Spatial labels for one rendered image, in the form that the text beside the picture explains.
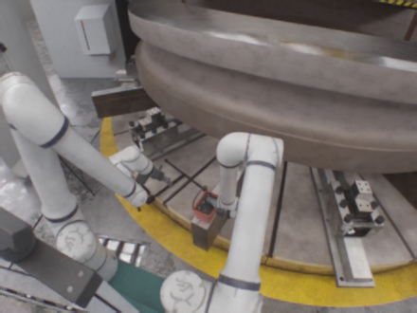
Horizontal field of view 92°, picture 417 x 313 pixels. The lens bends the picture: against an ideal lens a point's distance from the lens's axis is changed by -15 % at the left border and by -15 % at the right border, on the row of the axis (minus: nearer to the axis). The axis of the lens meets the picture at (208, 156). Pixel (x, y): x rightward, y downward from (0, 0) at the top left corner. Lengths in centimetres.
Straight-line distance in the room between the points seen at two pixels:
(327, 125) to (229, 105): 78
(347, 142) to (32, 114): 185
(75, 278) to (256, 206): 61
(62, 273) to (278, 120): 169
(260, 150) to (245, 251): 38
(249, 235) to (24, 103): 78
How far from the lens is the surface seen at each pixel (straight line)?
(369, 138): 205
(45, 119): 71
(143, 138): 245
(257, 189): 87
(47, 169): 95
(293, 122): 187
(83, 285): 45
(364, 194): 208
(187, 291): 84
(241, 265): 84
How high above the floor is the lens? 217
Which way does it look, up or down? 44 degrees down
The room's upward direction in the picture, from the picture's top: straight up
